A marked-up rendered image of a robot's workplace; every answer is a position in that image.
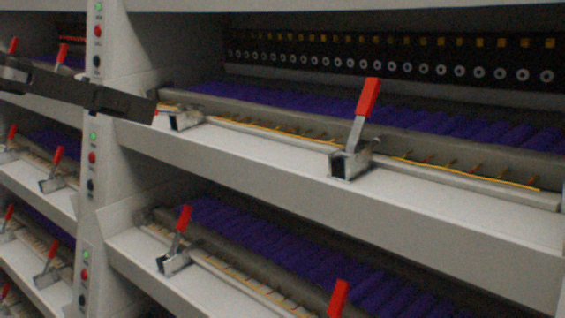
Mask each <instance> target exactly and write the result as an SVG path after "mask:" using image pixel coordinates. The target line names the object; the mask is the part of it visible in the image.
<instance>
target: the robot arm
mask: <svg viewBox="0 0 565 318"><path fill-rule="evenodd" d="M89 82H90V79H89V78H87V77H82V78H81V80H80V79H74V78H72V77H69V76H65V75H63V74H60V73H56V72H51V71H47V70H44V69H42V68H38V67H35V66H34V64H33V63H31V62H30V61H28V60H25V59H23V58H21V57H17V56H14V55H10V54H7V53H4V52H2V51H1V50H0V91H4V92H7V93H11V94H14V95H25V94H26V93H31V94H34V95H41V96H45V97H46V98H49V99H52V100H56V101H60V102H65V103H69V104H73V105H76V106H79V107H80V106H81V107H84V110H89V114H88V116H91V117H97V113H99V114H103V115H106V116H110V117H116V118H120V119H123V120H126V121H129V122H133V123H136V124H140V125H150V126H152V124H153V121H154V115H155V112H156V109H157V105H158V102H155V101H152V100H148V99H146V98H143V97H139V96H137V95H131V94H128V93H126V92H122V91H119V90H116V89H113V88H110V87H105V86H102V85H96V84H94V83H89Z"/></svg>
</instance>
